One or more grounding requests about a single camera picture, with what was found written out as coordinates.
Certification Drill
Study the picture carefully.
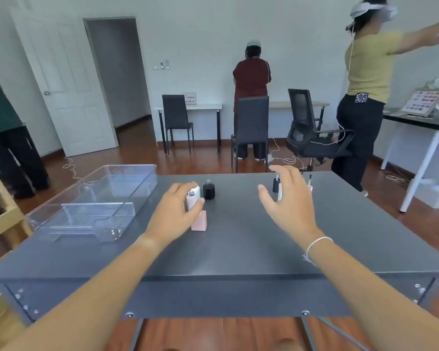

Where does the person's right hand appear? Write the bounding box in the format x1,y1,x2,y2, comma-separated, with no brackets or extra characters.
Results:
258,165,321,249

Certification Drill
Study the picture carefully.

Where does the person's left hand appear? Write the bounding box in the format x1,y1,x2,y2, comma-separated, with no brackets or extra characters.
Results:
144,182,205,249

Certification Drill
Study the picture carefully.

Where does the light pink round bottle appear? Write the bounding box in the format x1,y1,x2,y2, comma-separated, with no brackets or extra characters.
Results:
185,189,202,213

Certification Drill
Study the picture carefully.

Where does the pink square nail polish bottle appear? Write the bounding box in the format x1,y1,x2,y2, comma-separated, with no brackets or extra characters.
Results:
191,210,208,232

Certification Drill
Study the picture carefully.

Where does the clear plastic organizer tray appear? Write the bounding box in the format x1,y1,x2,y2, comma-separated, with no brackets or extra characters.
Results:
24,164,159,244

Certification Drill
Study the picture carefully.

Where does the person's left forearm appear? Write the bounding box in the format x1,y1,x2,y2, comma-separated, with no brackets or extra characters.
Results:
0,232,169,351

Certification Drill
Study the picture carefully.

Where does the person's right forearm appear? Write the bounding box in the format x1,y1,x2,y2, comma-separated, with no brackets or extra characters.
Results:
303,237,439,351

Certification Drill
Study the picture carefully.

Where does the person's right leg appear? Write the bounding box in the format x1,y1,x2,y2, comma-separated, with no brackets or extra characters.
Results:
276,338,306,351

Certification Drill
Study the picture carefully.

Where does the white box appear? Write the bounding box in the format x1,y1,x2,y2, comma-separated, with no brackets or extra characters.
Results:
411,178,439,209

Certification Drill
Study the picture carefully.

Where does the grey table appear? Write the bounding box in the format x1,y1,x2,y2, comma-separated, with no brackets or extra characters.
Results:
0,171,439,351

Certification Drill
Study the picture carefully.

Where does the clear plastic divider insert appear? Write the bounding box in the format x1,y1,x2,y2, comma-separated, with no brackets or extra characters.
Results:
49,202,136,244

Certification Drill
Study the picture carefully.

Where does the black dining chair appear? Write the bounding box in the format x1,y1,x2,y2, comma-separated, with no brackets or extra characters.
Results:
162,95,195,147
231,96,270,174

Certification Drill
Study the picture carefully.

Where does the black mesh office chair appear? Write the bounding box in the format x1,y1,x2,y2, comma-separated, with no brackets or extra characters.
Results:
286,88,356,172

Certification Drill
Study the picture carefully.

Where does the wooden desk with black legs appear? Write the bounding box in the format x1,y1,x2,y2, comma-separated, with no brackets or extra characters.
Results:
269,101,330,132

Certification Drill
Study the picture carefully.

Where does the white desk with black legs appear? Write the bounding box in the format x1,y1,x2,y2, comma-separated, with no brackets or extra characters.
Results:
154,103,223,157

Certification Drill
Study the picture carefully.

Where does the black-topped desk with white legs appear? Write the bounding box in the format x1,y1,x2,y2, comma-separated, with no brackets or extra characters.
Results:
380,109,439,213

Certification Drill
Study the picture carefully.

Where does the white panelled door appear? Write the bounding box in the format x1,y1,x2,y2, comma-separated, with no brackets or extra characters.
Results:
9,5,119,157

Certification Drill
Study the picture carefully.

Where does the light wooden rack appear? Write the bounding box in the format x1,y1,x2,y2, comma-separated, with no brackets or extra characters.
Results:
0,167,34,350

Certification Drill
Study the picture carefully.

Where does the colour sample board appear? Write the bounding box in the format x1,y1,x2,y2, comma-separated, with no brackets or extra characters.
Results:
402,90,439,117

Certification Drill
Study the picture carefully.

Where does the white string bracelet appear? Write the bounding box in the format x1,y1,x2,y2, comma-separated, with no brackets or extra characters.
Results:
302,236,334,266

